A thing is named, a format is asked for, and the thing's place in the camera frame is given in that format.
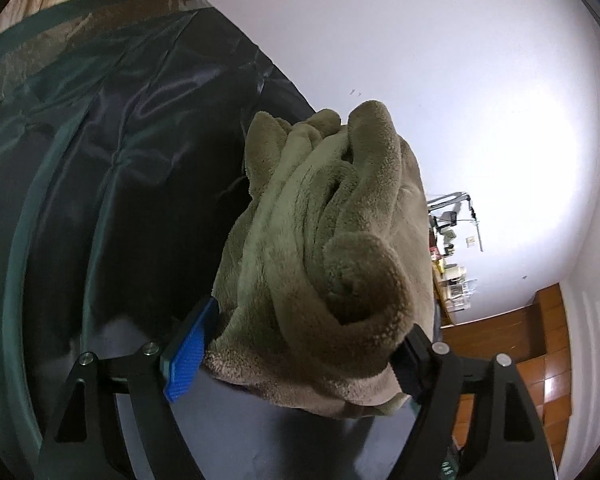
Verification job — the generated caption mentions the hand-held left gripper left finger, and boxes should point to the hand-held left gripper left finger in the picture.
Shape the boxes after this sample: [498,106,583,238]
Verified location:
[37,296,221,480]

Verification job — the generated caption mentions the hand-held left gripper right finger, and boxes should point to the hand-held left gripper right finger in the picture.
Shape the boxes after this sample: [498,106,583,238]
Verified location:
[390,322,558,480]

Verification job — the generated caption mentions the brown fleece garment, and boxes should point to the brown fleece garment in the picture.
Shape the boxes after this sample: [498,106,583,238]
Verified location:
[202,100,436,420]

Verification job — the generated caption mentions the wooden desk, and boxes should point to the wooden desk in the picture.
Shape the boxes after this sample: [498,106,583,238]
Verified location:
[427,240,476,331]

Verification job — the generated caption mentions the dark satin bed cover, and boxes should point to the dark satin bed cover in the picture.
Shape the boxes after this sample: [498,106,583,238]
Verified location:
[0,0,461,480]

